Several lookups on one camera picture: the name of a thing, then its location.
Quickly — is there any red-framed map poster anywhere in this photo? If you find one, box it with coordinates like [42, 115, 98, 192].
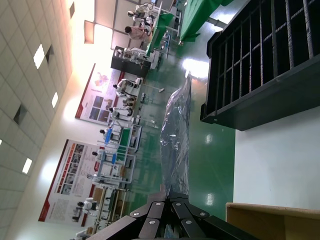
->
[74, 63, 126, 124]

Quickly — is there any green-topped work table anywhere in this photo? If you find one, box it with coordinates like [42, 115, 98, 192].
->
[144, 12, 176, 58]

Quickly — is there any person in pink shirt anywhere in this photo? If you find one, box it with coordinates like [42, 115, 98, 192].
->
[124, 25, 151, 43]

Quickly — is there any long-handled floor squeegee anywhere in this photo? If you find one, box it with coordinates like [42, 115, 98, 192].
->
[143, 83, 166, 94]

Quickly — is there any red-framed photo grid poster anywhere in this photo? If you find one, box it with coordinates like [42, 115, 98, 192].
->
[38, 138, 101, 228]

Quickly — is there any brown cardboard box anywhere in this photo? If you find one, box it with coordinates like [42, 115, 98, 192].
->
[225, 201, 320, 240]

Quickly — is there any black equipment cabinet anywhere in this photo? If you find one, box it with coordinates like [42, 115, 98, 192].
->
[110, 45, 153, 78]

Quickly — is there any translucent antistatic bag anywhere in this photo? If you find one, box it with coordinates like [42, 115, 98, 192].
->
[159, 70, 194, 200]

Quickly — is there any black slotted plastic container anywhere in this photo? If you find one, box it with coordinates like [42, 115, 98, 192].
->
[199, 0, 320, 131]

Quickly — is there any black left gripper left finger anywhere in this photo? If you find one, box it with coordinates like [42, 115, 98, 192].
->
[86, 199, 168, 240]

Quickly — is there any beige open window panel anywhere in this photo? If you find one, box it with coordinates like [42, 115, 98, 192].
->
[84, 19, 96, 45]

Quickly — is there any white wheeled humanoid robot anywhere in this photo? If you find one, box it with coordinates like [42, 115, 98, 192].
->
[116, 47, 152, 65]

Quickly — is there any table with draped green cloth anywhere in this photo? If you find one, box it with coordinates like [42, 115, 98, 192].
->
[178, 0, 235, 45]

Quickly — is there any white rack with green mat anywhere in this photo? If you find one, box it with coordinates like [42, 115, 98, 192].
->
[96, 124, 144, 154]

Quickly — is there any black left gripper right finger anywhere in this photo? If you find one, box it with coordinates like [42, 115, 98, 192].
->
[168, 199, 253, 240]

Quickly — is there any white tube frame rack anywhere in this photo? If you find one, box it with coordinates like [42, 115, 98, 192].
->
[95, 149, 138, 185]

